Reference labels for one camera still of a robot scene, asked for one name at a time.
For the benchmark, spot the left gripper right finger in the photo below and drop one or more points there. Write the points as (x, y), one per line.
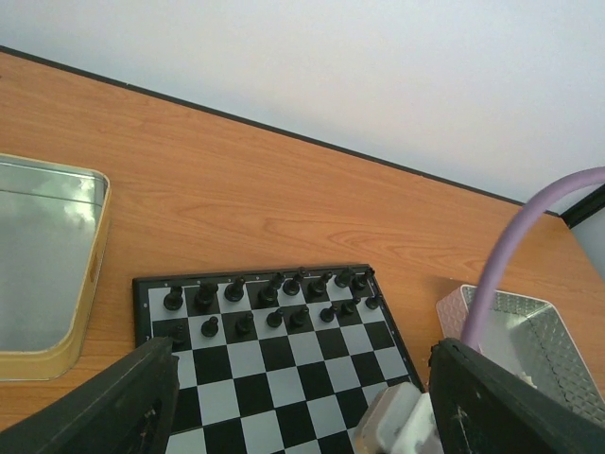
(480, 407)

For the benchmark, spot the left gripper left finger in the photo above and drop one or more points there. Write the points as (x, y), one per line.
(128, 408)

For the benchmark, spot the pink tin with white pieces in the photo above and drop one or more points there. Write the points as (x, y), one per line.
(527, 337)

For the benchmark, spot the black chess piece set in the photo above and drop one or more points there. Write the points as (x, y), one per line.
(233, 307)

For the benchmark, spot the black and silver chessboard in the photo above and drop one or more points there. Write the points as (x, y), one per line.
(304, 393)

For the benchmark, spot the empty silver metal tin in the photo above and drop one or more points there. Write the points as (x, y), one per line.
(54, 230)

